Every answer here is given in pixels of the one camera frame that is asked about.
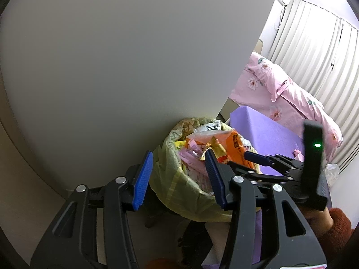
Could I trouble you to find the orange white snack bag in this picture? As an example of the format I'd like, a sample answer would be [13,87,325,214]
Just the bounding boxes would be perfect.
[184,129,256,170]

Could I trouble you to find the red gold snack wrapper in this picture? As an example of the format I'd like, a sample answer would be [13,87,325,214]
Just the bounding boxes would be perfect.
[201,137,227,160]

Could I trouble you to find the red fuzzy sleeve forearm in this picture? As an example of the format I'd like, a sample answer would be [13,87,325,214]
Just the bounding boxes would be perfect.
[318,208,354,262]

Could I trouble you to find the yellow trash bag bin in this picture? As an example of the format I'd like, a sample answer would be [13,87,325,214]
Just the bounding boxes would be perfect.
[148,116,260,223]

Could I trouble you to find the person right hand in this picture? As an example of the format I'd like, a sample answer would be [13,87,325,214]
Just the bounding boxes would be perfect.
[300,208,333,237]

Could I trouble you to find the purple table cloth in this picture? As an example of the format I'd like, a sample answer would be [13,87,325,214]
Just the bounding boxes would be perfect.
[201,105,333,269]

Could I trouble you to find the white plastic bag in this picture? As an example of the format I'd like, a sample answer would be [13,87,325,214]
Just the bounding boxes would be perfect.
[324,163,339,188]

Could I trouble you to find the pink caterpillar toy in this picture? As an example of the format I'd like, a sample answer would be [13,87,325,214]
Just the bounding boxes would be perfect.
[293,149,304,162]

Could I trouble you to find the pink floral duvet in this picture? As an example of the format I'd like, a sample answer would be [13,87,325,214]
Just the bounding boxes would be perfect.
[229,52,343,163]

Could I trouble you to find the beige pleated curtain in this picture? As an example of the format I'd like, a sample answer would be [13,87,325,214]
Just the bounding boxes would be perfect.
[268,0,358,171]

